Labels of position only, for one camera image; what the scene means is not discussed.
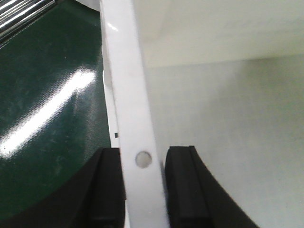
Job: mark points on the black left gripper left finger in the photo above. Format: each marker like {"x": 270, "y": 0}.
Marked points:
{"x": 92, "y": 198}

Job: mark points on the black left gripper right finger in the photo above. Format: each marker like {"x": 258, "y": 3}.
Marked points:
{"x": 195, "y": 198}

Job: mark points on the white plastic tote crate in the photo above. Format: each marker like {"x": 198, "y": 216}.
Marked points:
{"x": 227, "y": 76}

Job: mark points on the chrome roller rails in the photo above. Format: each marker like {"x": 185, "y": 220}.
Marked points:
{"x": 15, "y": 14}

